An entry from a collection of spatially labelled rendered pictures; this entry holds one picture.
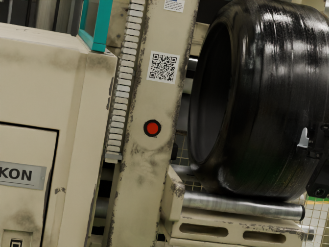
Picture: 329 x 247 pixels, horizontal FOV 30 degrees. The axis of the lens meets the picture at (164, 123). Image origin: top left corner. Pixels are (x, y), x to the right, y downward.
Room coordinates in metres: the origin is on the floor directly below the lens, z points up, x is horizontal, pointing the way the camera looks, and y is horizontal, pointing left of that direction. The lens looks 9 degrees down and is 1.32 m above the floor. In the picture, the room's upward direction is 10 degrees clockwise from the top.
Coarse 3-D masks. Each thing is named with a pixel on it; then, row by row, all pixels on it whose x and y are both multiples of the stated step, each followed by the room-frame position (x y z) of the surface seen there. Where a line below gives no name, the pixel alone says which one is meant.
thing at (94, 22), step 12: (84, 0) 1.41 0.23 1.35; (96, 0) 1.05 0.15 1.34; (108, 0) 0.89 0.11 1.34; (84, 12) 1.41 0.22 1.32; (96, 12) 1.01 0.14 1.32; (108, 12) 0.89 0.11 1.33; (84, 24) 1.34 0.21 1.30; (96, 24) 0.88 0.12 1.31; (108, 24) 0.89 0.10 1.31; (84, 36) 1.13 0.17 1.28; (96, 36) 0.88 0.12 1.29; (96, 48) 0.88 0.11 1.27
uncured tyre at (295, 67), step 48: (240, 0) 1.65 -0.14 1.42; (240, 48) 1.50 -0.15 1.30; (288, 48) 1.48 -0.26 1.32; (192, 96) 1.88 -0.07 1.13; (240, 96) 1.45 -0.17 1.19; (288, 96) 1.44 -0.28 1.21; (192, 144) 1.78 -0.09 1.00; (240, 144) 1.45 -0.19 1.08; (288, 144) 1.45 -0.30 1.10; (240, 192) 1.55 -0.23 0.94; (288, 192) 1.54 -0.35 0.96
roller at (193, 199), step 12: (192, 192) 1.54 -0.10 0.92; (204, 192) 1.55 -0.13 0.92; (192, 204) 1.53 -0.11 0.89; (204, 204) 1.53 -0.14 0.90; (216, 204) 1.54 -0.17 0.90; (228, 204) 1.54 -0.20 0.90; (240, 204) 1.55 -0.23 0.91; (252, 204) 1.56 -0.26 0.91; (264, 204) 1.57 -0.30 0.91; (276, 204) 1.58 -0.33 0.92; (288, 204) 1.59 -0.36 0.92; (300, 204) 1.61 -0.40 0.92; (264, 216) 1.57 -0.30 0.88; (276, 216) 1.57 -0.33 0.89; (288, 216) 1.58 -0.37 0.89; (300, 216) 1.58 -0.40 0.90
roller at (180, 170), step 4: (172, 164) 1.82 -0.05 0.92; (176, 168) 1.81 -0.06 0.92; (180, 168) 1.81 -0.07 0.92; (184, 168) 1.81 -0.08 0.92; (188, 168) 1.82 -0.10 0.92; (176, 172) 1.80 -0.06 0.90; (180, 172) 1.80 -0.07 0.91; (184, 172) 1.81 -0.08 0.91; (188, 172) 1.81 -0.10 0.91; (180, 176) 1.80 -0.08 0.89; (184, 176) 1.81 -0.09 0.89; (188, 176) 1.81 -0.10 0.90; (192, 176) 1.81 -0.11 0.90; (188, 180) 1.82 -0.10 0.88; (192, 180) 1.82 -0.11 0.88; (196, 180) 1.82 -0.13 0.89
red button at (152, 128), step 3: (150, 123) 1.57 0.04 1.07; (153, 123) 1.57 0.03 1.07; (147, 126) 1.57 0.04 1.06; (150, 126) 1.57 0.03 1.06; (153, 126) 1.57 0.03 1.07; (156, 126) 1.57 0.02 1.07; (147, 129) 1.57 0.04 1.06; (150, 129) 1.57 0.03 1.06; (153, 129) 1.57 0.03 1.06; (156, 129) 1.57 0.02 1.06; (150, 132) 1.57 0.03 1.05; (153, 132) 1.57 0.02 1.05
